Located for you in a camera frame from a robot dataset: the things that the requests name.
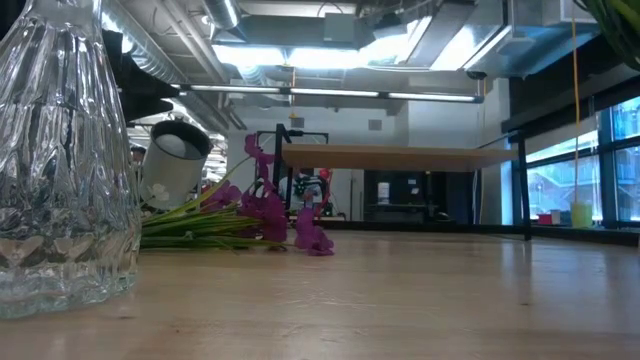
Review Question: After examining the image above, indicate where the silver rectangular air duct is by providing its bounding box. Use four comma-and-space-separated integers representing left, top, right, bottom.
369, 0, 616, 79

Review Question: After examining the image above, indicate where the clear ribbed glass vase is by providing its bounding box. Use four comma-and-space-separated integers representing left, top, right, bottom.
0, 0, 144, 321

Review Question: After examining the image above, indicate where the silver corrugated air duct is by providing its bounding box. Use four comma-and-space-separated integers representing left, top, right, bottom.
101, 0, 239, 135

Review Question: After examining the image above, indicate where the wooden shelf with black legs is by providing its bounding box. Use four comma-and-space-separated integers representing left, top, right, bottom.
272, 123, 532, 242

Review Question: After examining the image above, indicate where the purple flower bunch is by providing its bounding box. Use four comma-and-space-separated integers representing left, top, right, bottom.
142, 132, 336, 258

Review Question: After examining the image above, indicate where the long ceiling light bar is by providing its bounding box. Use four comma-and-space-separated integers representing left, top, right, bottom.
177, 83, 485, 105

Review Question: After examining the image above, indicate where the yellow-green cup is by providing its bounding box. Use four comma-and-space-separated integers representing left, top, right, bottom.
570, 201, 594, 229

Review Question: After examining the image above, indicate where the black aluminium table frame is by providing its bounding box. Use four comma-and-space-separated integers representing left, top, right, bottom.
529, 223, 640, 248

